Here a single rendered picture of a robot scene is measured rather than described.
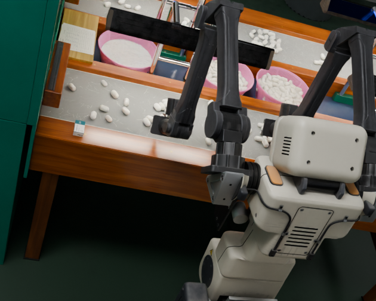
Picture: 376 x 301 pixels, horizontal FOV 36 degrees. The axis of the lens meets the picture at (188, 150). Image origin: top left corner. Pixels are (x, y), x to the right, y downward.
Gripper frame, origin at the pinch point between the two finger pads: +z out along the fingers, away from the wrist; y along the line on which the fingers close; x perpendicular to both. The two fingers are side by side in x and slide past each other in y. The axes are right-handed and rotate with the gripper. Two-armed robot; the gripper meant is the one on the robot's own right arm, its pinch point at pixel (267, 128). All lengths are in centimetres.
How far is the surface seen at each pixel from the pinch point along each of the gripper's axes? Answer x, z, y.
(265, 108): -8.0, 17.3, -3.8
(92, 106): 6, 4, 69
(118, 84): -5, 16, 60
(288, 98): -15.5, 29.1, -18.0
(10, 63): -2, -38, 97
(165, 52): -24, 43, 39
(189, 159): 17.4, -12.9, 31.9
